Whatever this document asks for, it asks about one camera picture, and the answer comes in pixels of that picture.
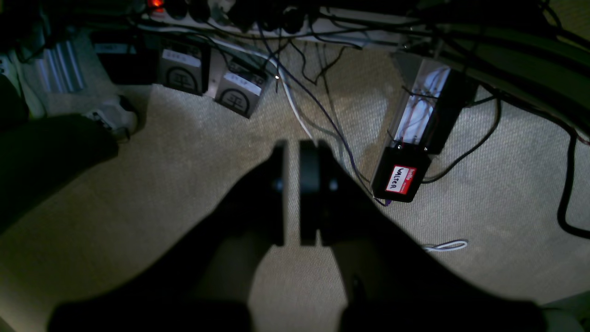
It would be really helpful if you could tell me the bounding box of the black floor cable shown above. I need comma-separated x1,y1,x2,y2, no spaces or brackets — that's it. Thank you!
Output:
555,124,590,239

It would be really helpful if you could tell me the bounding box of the grey power supply box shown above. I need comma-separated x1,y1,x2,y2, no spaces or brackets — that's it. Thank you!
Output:
156,40,211,96
213,70,268,119

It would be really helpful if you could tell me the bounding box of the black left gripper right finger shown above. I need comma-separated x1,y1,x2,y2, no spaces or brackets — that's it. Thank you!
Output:
299,141,547,332

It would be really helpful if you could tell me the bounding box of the white cable loop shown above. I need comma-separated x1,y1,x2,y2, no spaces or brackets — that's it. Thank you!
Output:
422,239,469,253

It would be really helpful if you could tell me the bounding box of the black box red label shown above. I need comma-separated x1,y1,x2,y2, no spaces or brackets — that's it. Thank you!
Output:
371,145,431,202

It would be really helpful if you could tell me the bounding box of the white power strip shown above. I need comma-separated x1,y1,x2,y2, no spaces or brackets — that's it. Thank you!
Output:
140,0,417,50

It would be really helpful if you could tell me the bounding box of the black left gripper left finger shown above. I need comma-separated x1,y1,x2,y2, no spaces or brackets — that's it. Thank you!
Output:
48,141,287,332

